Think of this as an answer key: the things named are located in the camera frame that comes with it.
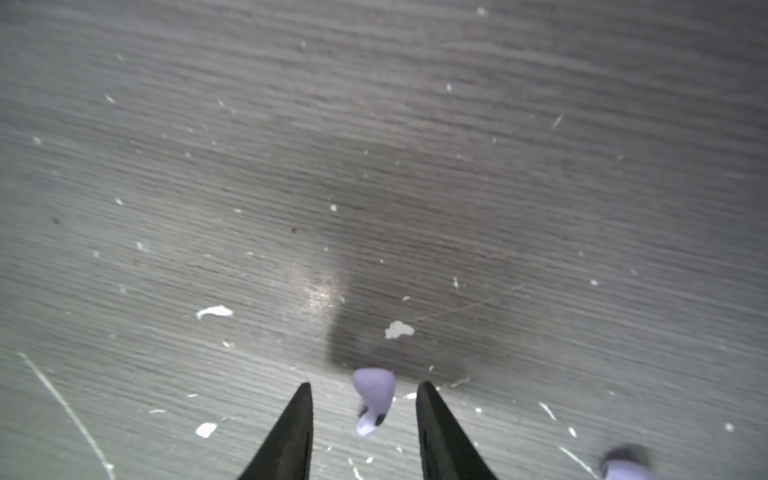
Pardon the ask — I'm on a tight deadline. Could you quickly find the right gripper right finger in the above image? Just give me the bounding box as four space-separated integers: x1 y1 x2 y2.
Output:
416 381 497 480

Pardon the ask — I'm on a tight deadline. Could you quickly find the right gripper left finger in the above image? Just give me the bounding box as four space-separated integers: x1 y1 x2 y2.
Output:
238 382 314 480

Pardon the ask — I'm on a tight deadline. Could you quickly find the purple earbud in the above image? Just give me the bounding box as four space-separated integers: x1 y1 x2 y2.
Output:
600 445 657 480
352 367 396 436

